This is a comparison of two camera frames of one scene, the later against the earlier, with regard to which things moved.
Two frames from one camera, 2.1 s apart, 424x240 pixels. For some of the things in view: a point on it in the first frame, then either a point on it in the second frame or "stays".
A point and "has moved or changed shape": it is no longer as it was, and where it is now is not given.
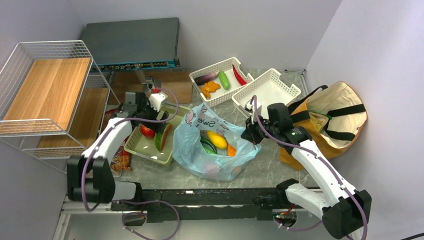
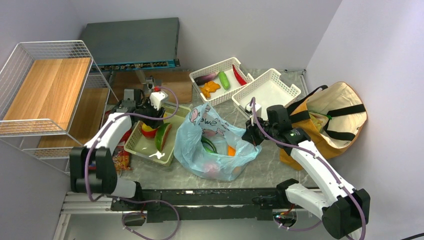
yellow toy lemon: x=218 y=140 has moved or changed shape
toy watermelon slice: x=160 y=138 stays
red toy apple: x=147 y=132 stays
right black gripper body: x=259 y=130 stays
